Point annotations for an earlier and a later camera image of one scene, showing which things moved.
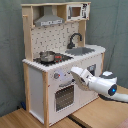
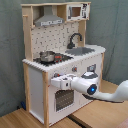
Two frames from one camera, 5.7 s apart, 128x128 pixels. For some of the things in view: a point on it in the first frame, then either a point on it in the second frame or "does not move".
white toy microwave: x=78 y=11 does not move
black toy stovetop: x=59 y=58 does not move
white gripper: x=82 y=76 -> x=63 y=81
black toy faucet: x=71 y=44 does not move
